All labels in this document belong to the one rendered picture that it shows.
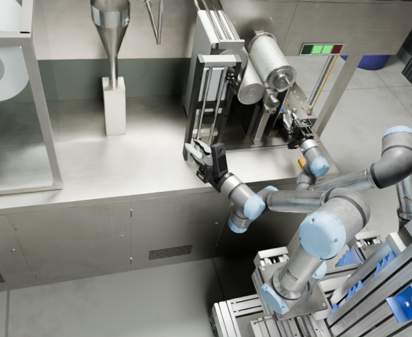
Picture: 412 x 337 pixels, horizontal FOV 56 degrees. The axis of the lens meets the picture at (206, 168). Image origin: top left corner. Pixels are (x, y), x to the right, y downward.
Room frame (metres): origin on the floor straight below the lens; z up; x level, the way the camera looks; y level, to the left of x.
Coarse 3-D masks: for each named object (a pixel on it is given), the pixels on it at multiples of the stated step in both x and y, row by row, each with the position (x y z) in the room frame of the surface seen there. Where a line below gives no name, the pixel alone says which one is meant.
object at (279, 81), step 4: (276, 76) 1.45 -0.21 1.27; (280, 76) 1.45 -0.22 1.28; (284, 76) 1.45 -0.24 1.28; (288, 76) 1.46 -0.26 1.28; (276, 80) 1.44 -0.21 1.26; (280, 80) 1.45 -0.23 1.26; (284, 80) 1.46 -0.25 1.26; (276, 84) 1.44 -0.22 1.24; (280, 84) 1.45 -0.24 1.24; (284, 84) 1.46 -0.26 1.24; (280, 88) 1.45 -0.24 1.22
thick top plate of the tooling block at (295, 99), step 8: (296, 88) 1.75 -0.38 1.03; (288, 96) 1.66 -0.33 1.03; (296, 96) 1.69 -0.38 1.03; (288, 104) 1.60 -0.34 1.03; (296, 104) 1.61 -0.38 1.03; (304, 104) 1.63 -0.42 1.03; (296, 112) 1.55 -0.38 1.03; (304, 112) 1.56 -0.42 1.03; (312, 112) 1.58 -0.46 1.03; (312, 120) 1.54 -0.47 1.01
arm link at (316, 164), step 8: (304, 152) 1.19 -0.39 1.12; (312, 152) 1.17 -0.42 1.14; (320, 152) 1.18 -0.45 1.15; (312, 160) 1.13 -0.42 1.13; (320, 160) 1.13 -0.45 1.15; (304, 168) 1.14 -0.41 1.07; (312, 168) 1.11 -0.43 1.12; (320, 168) 1.10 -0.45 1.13; (328, 168) 1.12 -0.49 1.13; (320, 176) 1.11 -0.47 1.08
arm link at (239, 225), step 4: (232, 212) 0.78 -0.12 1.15; (232, 216) 0.77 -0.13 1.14; (236, 216) 0.76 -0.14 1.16; (232, 220) 0.77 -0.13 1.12; (236, 220) 0.76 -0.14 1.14; (240, 220) 0.75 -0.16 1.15; (244, 220) 0.75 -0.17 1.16; (248, 220) 0.76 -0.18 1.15; (252, 220) 0.78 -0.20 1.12; (232, 224) 0.76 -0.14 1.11; (236, 224) 0.75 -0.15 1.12; (240, 224) 0.75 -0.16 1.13; (244, 224) 0.76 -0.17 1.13; (248, 224) 0.77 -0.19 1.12; (232, 228) 0.76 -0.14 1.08; (236, 228) 0.75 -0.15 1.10; (240, 228) 0.75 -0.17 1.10; (244, 228) 0.76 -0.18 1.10; (236, 232) 0.75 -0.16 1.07; (240, 232) 0.76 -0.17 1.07
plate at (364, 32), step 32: (64, 0) 1.42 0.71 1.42; (128, 0) 1.52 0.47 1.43; (192, 0) 1.63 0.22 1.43; (224, 0) 1.69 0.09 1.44; (256, 0) 1.75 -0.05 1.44; (64, 32) 1.41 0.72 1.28; (96, 32) 1.46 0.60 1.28; (128, 32) 1.52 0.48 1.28; (192, 32) 1.64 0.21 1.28; (288, 32) 1.84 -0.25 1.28; (320, 32) 1.91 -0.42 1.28; (352, 32) 1.99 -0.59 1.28; (384, 32) 2.07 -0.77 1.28
